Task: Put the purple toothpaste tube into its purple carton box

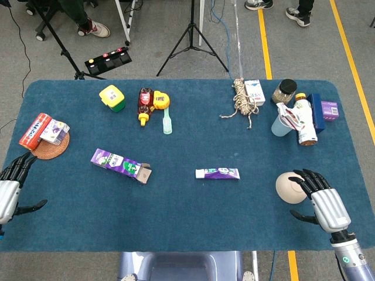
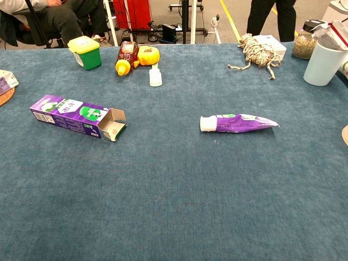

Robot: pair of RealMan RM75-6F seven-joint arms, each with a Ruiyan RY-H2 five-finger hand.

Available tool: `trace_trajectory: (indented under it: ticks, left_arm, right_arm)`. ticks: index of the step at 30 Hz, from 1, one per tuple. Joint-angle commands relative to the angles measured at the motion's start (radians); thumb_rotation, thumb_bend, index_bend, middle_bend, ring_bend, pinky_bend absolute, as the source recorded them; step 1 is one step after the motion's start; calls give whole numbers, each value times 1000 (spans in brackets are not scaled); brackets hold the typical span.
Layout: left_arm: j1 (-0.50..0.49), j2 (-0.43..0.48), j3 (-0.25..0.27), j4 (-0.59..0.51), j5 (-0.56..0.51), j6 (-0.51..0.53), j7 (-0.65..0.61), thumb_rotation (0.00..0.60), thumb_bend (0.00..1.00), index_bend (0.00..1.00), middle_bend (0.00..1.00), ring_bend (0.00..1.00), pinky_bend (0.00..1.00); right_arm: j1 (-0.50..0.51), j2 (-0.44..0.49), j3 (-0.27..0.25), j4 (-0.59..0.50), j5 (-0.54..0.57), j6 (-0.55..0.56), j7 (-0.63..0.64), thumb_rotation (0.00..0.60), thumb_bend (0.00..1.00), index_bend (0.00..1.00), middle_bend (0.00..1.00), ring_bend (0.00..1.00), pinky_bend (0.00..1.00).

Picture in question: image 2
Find purple toothpaste tube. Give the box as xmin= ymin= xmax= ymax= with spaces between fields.
xmin=200 ymin=113 xmax=281 ymax=134

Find black rolling stand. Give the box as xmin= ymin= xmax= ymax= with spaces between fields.
xmin=168 ymin=0 xmax=209 ymax=44

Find white slanted frame leg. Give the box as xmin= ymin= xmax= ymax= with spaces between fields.
xmin=103 ymin=0 xmax=119 ymax=47

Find green container yellow lid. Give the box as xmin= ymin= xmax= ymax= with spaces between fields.
xmin=67 ymin=35 xmax=102 ymax=71

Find blue table cloth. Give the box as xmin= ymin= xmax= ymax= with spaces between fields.
xmin=0 ymin=42 xmax=348 ymax=261

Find red sauce bottle yellow cap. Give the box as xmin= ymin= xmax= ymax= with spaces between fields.
xmin=115 ymin=40 xmax=140 ymax=77

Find white cup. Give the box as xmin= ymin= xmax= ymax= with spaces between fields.
xmin=303 ymin=40 xmax=348 ymax=87

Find purple toothpaste box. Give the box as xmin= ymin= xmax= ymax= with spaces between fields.
xmin=29 ymin=94 xmax=128 ymax=142

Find standing person black trousers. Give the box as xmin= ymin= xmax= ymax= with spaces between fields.
xmin=246 ymin=0 xmax=297 ymax=43

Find small purple white box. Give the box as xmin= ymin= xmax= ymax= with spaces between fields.
xmin=0 ymin=69 xmax=20 ymax=96

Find seated person dark trousers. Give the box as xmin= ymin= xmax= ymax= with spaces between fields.
xmin=0 ymin=0 xmax=109 ymax=49

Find red cabinet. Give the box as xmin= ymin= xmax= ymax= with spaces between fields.
xmin=113 ymin=0 xmax=153 ymax=30

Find glass seed jar black lid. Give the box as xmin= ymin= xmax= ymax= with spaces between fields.
xmin=292 ymin=20 xmax=326 ymax=60

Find white small tube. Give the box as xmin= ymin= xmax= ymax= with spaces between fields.
xmin=148 ymin=64 xmax=163 ymax=88

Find white cardboard box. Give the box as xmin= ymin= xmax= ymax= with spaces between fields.
xmin=252 ymin=34 xmax=288 ymax=61

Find white upright pole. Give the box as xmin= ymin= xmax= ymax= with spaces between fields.
xmin=190 ymin=0 xmax=198 ymax=45

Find clear plastic bag red stripe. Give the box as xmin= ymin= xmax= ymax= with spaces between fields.
xmin=315 ymin=20 xmax=348 ymax=51

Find orange woven coaster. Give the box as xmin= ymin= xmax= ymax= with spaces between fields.
xmin=0 ymin=86 xmax=16 ymax=108

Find black power box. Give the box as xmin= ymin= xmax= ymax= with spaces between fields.
xmin=162 ymin=23 xmax=177 ymax=43

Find beige rope bundle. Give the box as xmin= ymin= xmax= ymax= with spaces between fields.
xmin=227 ymin=33 xmax=282 ymax=80

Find yellow round jar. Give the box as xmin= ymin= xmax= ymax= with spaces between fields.
xmin=133 ymin=45 xmax=160 ymax=69

